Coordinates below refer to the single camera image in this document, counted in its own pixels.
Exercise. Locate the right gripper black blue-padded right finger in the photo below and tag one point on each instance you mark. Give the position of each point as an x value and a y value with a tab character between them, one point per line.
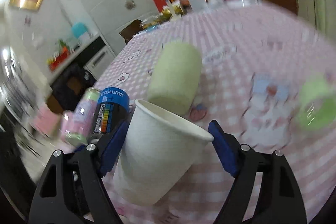
279	200

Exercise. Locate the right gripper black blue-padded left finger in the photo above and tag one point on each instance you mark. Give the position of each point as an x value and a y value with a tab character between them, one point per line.
71	190

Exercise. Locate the white paper cup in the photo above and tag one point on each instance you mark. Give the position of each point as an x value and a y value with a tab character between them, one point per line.
159	148

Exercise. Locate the clear green-banded plastic cup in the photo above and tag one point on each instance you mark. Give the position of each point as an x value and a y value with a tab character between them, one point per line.
316	101

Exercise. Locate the pink green towel bottle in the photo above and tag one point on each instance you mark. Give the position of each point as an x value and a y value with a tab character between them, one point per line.
76	125

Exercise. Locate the pink cushioned stool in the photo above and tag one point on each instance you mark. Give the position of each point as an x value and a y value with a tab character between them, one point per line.
46	122

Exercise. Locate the black blue cool towel can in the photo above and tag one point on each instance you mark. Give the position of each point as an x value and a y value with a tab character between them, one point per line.
112	107

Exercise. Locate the black jacket on chair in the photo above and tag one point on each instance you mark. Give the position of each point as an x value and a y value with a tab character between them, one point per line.
68	89

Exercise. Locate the white cabinet counter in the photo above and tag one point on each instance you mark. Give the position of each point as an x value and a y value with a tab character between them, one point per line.
82	56

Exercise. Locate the red planter with plant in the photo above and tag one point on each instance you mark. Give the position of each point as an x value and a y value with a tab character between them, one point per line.
59	56

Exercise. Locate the pink checkered cartoon tablecloth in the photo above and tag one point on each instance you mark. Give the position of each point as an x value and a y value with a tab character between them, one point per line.
255	61

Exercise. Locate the pale green towel roll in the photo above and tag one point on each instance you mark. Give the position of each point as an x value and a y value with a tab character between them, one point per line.
175	77

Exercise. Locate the dark chair at far left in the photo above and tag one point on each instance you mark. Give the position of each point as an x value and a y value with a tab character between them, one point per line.
131	30

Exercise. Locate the white square container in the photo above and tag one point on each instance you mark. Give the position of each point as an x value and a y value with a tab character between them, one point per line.
198	5

